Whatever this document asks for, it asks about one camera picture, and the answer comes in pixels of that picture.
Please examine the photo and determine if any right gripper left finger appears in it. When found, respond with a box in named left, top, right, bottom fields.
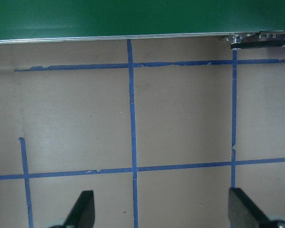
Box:
left=62, top=190, right=95, bottom=228

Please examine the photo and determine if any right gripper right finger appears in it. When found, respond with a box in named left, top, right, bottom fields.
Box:
left=228, top=188, right=273, bottom=228

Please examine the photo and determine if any green conveyor belt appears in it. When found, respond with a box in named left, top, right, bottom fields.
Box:
left=0, top=0, right=285, bottom=44

